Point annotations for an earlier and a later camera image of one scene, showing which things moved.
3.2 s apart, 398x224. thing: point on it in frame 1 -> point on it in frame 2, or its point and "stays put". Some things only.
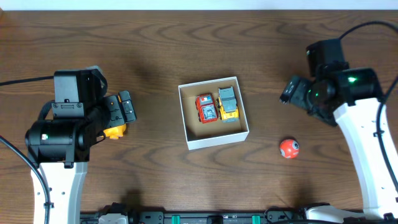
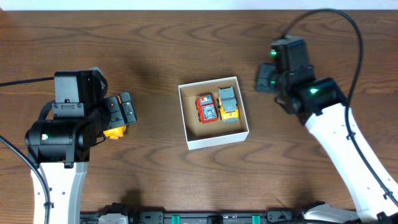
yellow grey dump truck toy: x=227 y=104 stays put
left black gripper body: x=115 y=109 stays put
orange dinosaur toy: x=115 y=132 stays put
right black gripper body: x=304 y=95 -> x=268 y=80
